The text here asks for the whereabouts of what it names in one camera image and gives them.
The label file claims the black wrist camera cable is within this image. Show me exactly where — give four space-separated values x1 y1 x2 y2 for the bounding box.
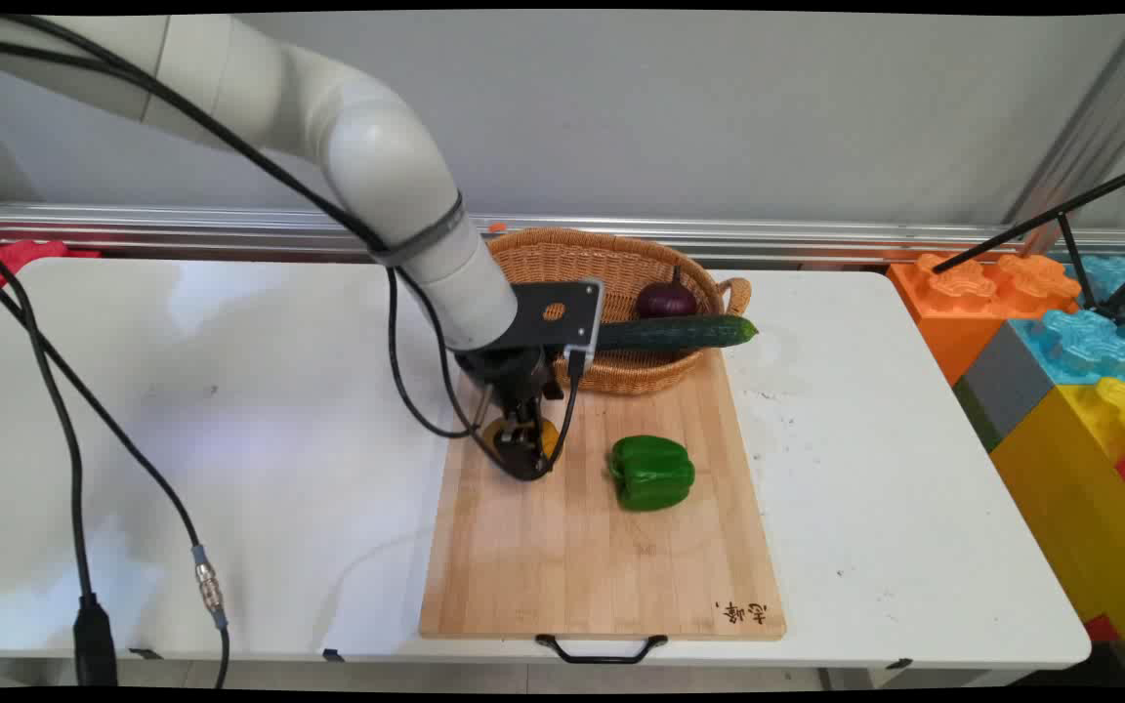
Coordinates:
535 348 591 479

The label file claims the red foam block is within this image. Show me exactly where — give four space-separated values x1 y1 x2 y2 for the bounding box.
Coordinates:
0 238 102 300

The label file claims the blue toy block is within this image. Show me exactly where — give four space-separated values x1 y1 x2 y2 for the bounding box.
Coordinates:
1008 254 1125 389

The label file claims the dark green cucumber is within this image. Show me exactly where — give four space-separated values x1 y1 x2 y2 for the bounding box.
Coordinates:
594 313 761 353

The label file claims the aluminium rail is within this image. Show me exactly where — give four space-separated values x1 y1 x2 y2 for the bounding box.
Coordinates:
0 202 1125 267

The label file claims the black tripod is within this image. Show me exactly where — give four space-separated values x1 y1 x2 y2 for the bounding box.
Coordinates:
931 156 1125 329

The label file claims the thick black cable with plug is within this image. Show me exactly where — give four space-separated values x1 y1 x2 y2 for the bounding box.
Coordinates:
0 227 120 688

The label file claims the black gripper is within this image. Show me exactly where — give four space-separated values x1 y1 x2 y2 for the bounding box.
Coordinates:
455 344 565 482

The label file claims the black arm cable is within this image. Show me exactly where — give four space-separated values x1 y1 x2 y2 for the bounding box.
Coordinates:
0 35 485 442

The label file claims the orange toy block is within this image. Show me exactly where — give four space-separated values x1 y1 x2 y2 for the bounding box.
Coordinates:
886 252 1084 388

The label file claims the purple onion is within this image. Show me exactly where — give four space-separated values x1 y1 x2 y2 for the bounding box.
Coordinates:
635 268 700 321

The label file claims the green bell pepper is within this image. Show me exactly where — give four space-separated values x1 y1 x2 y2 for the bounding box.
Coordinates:
606 434 697 514

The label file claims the grey toy block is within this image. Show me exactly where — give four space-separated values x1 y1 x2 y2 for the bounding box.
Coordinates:
952 319 1058 453

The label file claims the yellow toy block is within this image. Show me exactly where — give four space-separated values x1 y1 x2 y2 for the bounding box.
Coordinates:
989 375 1125 686

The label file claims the woven wicker basket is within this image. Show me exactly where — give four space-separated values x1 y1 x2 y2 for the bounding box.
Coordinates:
485 227 754 397

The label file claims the orange round fruit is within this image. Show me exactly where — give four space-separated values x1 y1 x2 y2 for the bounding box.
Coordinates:
481 417 563 463

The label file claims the black cable with metal connector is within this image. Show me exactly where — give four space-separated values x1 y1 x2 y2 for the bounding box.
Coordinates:
0 249 232 690

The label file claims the wooden cutting board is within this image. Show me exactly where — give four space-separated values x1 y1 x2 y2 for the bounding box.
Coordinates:
417 347 788 667

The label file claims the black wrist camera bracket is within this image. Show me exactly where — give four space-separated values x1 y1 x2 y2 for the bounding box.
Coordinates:
498 279 607 355

